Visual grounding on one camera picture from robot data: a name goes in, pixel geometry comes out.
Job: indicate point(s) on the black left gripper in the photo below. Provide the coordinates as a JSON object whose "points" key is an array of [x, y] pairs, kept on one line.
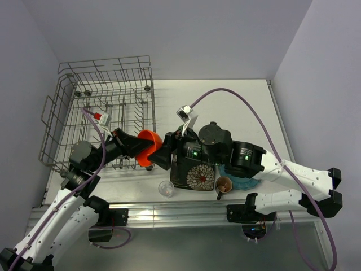
{"points": [[130, 145]]}

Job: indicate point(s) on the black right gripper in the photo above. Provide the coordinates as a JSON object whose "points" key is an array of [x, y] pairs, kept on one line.
{"points": [[173, 144]]}

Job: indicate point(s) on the orange bowl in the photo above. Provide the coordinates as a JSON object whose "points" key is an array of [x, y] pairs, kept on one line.
{"points": [[157, 142]]}

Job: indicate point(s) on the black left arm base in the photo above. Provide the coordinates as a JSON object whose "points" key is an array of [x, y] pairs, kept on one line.
{"points": [[113, 217]]}

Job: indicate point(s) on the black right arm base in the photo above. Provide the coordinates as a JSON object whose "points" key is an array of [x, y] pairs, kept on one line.
{"points": [[246, 213]]}

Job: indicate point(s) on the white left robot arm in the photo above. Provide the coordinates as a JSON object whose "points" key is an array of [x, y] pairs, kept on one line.
{"points": [[74, 209]]}

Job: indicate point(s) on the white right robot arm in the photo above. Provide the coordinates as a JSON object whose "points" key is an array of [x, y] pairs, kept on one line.
{"points": [[306, 189]]}

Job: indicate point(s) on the black square floral plate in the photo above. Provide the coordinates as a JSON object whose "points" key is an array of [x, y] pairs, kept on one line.
{"points": [[191, 174]]}

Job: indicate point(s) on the clear drinking glass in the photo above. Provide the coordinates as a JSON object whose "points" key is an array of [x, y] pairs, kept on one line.
{"points": [[166, 189]]}

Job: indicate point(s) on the brown mug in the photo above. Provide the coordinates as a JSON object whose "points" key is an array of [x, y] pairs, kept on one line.
{"points": [[223, 185]]}

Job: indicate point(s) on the teal round plate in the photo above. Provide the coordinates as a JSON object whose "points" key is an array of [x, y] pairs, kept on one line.
{"points": [[238, 182]]}

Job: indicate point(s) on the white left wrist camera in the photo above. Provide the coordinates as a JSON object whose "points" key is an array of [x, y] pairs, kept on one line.
{"points": [[103, 121]]}

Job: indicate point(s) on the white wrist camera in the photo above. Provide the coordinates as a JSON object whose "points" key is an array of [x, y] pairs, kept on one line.
{"points": [[103, 121], [188, 116]]}

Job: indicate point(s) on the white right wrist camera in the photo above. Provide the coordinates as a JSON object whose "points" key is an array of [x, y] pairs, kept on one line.
{"points": [[188, 116]]}

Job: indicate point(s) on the grey wire dish rack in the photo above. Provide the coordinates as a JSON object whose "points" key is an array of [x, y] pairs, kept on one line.
{"points": [[121, 87]]}

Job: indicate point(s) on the aluminium table front rail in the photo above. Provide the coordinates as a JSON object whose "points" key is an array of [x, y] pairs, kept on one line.
{"points": [[174, 214]]}

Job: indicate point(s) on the purple under-table cable loop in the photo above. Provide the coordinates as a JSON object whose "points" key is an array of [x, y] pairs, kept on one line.
{"points": [[118, 237]]}

